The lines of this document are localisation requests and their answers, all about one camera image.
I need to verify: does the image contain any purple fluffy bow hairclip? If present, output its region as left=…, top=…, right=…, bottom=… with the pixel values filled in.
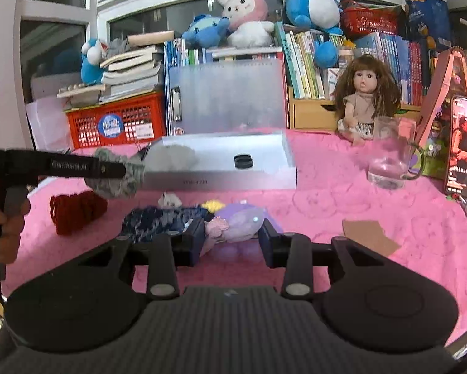
left=200, top=202, right=282, bottom=261

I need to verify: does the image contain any green checkered cloth pouch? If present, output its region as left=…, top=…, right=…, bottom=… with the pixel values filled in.
left=84, top=148, right=145, bottom=199

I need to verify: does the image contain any white fluffy plush toy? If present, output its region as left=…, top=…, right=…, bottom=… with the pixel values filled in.
left=143, top=144, right=198, bottom=172

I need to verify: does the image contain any black round cap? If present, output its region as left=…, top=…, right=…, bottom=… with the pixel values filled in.
left=233, top=155, right=254, bottom=170

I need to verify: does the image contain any person's left hand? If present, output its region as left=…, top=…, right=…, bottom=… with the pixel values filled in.
left=0, top=199, right=31, bottom=264

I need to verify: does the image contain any blue floral fabric pouch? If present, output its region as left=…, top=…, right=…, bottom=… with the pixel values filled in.
left=120, top=206, right=214, bottom=243

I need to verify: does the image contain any yellow red knitted item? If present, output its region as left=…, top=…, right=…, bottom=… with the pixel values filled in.
left=200, top=199, right=226, bottom=213

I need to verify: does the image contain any pink bunny towel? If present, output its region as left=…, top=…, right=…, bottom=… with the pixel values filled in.
left=2, top=131, right=467, bottom=337

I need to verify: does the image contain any brown sandpaper piece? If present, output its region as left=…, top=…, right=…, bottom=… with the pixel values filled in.
left=342, top=219, right=400, bottom=257

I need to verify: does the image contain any black binder clip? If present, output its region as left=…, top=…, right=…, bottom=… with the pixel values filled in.
left=136, top=143, right=152, bottom=161

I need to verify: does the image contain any white cardboard box tray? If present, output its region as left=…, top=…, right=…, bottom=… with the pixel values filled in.
left=141, top=131, right=297, bottom=192

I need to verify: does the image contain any red plastic crate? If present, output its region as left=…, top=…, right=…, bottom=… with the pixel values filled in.
left=66, top=91, right=166, bottom=149

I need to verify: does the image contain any blue white plush toy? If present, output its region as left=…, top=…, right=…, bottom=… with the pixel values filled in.
left=80, top=38, right=108, bottom=85

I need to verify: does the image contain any wooden drawer organizer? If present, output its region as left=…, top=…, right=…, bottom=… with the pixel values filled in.
left=286, top=85, right=421, bottom=133

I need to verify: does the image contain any clear glass mug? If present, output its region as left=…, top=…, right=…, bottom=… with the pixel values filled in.
left=367, top=117, right=426, bottom=190

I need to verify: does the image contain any stack of books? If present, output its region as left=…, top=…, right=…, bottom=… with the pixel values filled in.
left=57, top=31, right=175, bottom=108

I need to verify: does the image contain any translucent file folder box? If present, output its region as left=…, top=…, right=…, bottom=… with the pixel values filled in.
left=164, top=39, right=288, bottom=135

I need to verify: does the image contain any row of upright books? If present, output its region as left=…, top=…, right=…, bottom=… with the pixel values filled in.
left=165, top=22, right=354, bottom=100

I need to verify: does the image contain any brown haired baby doll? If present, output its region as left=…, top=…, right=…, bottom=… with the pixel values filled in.
left=333, top=54, right=401, bottom=146

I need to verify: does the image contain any smartphone with video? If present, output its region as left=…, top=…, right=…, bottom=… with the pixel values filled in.
left=444, top=95, right=467, bottom=199

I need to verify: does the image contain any blue plush ball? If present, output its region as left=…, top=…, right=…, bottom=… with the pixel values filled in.
left=314, top=41, right=338, bottom=69

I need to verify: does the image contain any row of blue red books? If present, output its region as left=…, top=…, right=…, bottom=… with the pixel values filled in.
left=354, top=31, right=431, bottom=106

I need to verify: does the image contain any blue dinosaur plush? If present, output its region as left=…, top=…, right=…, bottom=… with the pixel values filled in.
left=182, top=14, right=230, bottom=48

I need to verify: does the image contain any pink phone stand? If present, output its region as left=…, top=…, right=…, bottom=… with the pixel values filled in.
left=414, top=46, right=467, bottom=180

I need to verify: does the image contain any red plastic basket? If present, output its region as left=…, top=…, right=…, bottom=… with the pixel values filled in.
left=340, top=0, right=402, bottom=40

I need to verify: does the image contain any pink white bunny plush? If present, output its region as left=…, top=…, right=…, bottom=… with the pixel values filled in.
left=217, top=0, right=274, bottom=49

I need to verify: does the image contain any large blue white plush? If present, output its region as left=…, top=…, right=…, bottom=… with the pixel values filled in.
left=285, top=0, right=343, bottom=35

